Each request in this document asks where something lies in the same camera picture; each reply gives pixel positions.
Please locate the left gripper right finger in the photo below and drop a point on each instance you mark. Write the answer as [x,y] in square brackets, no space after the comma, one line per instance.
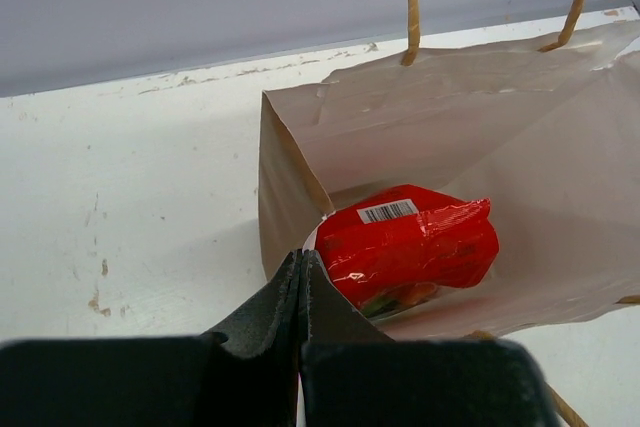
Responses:
[355,375]

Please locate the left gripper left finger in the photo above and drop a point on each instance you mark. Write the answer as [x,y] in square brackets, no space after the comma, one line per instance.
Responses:
[242,371]

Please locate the red candy bag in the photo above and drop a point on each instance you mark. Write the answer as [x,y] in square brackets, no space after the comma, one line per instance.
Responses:
[406,246]

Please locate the brown paper bag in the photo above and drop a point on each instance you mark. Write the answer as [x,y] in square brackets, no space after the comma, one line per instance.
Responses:
[544,130]

